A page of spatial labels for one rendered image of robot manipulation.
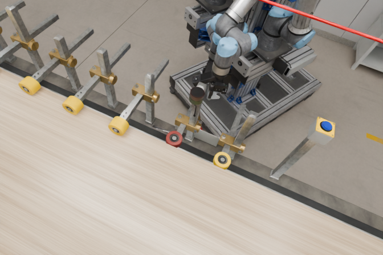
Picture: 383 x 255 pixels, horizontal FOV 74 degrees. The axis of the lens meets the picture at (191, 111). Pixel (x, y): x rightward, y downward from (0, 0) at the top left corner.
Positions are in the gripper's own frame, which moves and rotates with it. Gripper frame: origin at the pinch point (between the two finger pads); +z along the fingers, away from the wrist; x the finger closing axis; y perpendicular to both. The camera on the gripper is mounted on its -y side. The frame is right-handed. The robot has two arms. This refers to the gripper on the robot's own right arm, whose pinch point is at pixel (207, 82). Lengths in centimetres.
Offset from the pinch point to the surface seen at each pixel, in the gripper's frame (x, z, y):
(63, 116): 52, -7, -62
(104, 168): 21, -7, -75
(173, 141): 0, -8, -50
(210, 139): -15.4, 7.3, -31.5
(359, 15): -116, 42, 228
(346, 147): -133, 83, 65
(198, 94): -4, -35, -39
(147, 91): 21.2, -17.0, -35.3
